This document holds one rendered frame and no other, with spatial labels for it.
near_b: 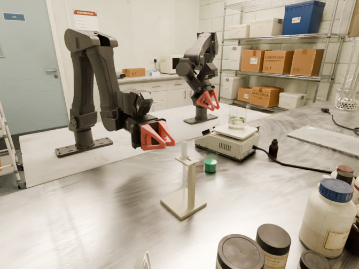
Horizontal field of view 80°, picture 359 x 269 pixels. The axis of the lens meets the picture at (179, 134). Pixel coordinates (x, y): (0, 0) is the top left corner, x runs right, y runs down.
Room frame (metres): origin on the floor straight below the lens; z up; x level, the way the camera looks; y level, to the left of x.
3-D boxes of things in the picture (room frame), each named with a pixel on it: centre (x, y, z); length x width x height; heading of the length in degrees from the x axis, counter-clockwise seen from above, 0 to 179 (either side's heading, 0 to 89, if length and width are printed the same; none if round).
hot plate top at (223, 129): (0.72, -0.20, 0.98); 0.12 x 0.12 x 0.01; 47
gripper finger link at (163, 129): (0.50, 0.05, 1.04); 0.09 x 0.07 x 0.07; 39
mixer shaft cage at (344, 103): (0.80, -0.64, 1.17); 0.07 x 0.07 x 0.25
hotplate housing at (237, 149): (0.73, -0.18, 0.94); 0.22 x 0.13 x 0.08; 47
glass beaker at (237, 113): (0.72, -0.21, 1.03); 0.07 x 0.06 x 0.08; 96
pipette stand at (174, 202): (0.42, -0.01, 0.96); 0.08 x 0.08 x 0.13; 39
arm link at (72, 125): (0.75, 0.35, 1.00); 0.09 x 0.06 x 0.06; 147
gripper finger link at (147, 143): (0.50, 0.05, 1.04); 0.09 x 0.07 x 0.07; 39
